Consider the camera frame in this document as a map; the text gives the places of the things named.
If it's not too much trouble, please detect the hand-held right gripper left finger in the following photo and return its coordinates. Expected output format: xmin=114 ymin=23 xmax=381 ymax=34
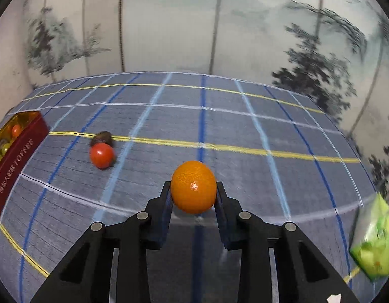
xmin=30 ymin=181 xmax=174 ymax=303

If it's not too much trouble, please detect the dark red tin box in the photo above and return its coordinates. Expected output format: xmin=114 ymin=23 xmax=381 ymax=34
xmin=0 ymin=111 xmax=50 ymax=222

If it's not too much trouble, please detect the blue plaid tablecloth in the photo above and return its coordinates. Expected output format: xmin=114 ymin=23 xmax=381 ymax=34
xmin=0 ymin=71 xmax=379 ymax=303

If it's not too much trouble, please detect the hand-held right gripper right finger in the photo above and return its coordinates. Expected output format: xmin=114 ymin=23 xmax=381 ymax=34
xmin=215 ymin=181 xmax=360 ymax=303

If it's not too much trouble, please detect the red tomato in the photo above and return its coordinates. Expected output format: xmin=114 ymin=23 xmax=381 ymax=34
xmin=90 ymin=143 xmax=115 ymax=169

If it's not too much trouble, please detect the landscape painted folding screen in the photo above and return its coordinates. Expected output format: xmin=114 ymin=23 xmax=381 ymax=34
xmin=0 ymin=0 xmax=389 ymax=209

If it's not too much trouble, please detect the green tissue packet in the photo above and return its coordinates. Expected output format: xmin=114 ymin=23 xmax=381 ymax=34
xmin=349 ymin=193 xmax=389 ymax=281

